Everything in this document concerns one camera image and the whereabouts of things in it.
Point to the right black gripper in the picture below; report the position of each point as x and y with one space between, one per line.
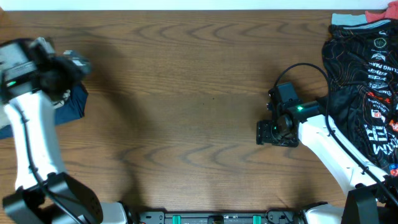
263 135

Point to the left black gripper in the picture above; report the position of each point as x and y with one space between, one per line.
76 74

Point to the khaki cargo shorts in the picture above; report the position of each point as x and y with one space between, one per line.
62 98

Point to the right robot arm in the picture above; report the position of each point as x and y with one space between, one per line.
371 194

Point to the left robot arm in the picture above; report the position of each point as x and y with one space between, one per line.
33 77

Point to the folded navy blue shorts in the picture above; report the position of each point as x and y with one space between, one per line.
71 108

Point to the black printed cycling jersey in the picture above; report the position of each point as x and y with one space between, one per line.
361 63

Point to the light blue cloth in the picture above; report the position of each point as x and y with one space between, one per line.
347 19

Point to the red cloth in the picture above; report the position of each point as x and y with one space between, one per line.
389 13

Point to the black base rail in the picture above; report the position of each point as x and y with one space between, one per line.
217 217

